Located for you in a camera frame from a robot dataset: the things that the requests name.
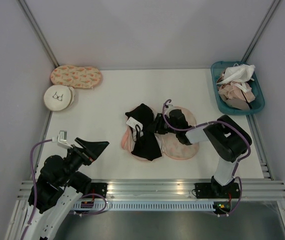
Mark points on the white slotted cable duct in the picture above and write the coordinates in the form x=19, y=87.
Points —
x=203, y=206

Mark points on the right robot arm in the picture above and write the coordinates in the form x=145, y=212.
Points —
x=229, y=140

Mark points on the right aluminium frame post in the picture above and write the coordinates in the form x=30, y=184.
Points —
x=261, y=29

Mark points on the left aluminium frame post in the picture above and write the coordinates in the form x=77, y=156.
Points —
x=38, y=32

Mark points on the aluminium front rail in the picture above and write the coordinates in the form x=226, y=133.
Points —
x=181, y=189

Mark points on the aluminium frame post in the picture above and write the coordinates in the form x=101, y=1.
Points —
x=261, y=29
x=38, y=32

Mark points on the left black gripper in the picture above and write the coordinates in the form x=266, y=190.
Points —
x=94, y=149

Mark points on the teal plastic basket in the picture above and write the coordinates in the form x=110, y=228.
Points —
x=217, y=69

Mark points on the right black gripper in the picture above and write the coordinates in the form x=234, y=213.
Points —
x=156, y=126

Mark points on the floral mesh laundry bag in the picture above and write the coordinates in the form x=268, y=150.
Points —
x=174, y=145

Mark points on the black bra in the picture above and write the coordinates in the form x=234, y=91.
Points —
x=144, y=144

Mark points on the white bra in basket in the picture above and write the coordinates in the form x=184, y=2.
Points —
x=237, y=73

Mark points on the pink bra in basket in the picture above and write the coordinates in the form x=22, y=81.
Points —
x=241, y=91

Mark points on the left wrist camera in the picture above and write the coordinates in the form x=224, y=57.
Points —
x=61, y=140

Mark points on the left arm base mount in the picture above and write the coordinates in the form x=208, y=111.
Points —
x=99, y=188

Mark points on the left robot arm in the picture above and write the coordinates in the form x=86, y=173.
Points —
x=59, y=186

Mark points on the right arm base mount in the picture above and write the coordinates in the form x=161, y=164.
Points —
x=207, y=190

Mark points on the round cream laundry bag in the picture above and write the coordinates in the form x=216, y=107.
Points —
x=59, y=97

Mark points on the taupe bra in basket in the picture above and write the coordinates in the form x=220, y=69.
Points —
x=238, y=104

